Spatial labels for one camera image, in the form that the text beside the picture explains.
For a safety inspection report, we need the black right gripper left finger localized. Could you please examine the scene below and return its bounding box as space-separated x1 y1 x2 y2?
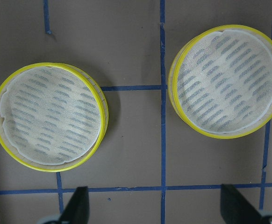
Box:
57 187 89 224

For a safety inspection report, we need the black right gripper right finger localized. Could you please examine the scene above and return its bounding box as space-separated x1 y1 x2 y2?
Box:
220 184 266 224

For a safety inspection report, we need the yellow rimmed steamer basket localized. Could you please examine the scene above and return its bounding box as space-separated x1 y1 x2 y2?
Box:
0 63 109 172

